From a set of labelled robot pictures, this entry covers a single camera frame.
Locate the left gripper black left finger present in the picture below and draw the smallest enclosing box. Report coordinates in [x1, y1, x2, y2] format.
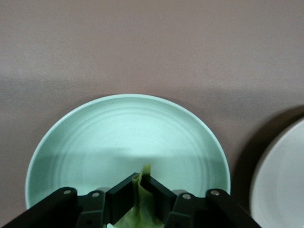
[0, 172, 139, 228]

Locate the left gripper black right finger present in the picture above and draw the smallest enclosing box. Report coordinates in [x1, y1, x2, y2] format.
[142, 175, 262, 228]

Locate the green lettuce leaf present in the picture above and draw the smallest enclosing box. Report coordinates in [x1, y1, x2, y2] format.
[114, 162, 165, 228]

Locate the mint green round plate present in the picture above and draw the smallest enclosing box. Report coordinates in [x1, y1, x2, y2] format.
[25, 93, 231, 211]

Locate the white round plate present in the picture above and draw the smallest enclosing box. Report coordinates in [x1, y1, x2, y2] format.
[250, 117, 304, 228]

